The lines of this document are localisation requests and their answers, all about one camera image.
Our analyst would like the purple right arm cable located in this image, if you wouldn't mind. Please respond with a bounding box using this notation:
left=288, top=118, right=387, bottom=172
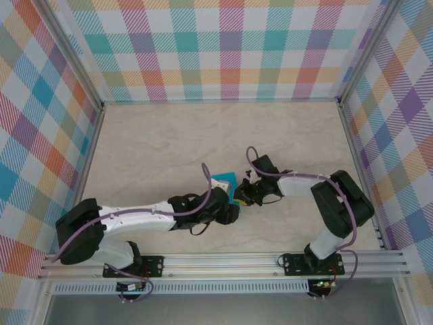
left=246, top=146, right=359, bottom=301

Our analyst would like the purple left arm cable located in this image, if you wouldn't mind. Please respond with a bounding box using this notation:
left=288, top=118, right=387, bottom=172
left=53, top=162, right=214, bottom=303

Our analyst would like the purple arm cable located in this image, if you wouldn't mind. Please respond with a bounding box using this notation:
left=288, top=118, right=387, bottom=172
left=246, top=146, right=359, bottom=301
left=53, top=162, right=214, bottom=303

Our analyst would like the thin black left gripper cable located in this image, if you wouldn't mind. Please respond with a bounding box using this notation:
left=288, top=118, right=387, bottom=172
left=189, top=221, right=209, bottom=237

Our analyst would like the aluminium table edge rail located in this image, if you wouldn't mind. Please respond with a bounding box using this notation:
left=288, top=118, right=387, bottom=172
left=100, top=97, right=342, bottom=106
left=59, top=103, right=106, bottom=255
left=338, top=101, right=388, bottom=251

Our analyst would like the blue paper sheet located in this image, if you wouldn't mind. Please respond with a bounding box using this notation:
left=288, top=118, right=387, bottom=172
left=210, top=171, right=245, bottom=215

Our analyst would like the grey metal sheet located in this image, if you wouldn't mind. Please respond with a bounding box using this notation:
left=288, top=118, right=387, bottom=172
left=43, top=292, right=407, bottom=325

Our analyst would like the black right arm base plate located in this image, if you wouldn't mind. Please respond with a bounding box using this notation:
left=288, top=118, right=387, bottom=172
left=282, top=253, right=346, bottom=277

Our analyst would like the slotted grey cable duct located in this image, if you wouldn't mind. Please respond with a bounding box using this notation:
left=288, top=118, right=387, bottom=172
left=53, top=280, right=311, bottom=295

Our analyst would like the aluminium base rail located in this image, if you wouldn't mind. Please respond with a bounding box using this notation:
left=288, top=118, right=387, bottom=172
left=37, top=249, right=412, bottom=280

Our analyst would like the aluminium frame post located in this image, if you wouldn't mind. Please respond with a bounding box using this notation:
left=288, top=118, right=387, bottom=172
left=336, top=0, right=405, bottom=106
left=39, top=0, right=105, bottom=111

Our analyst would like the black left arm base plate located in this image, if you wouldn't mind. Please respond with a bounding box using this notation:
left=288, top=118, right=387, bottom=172
left=102, top=255, right=166, bottom=279

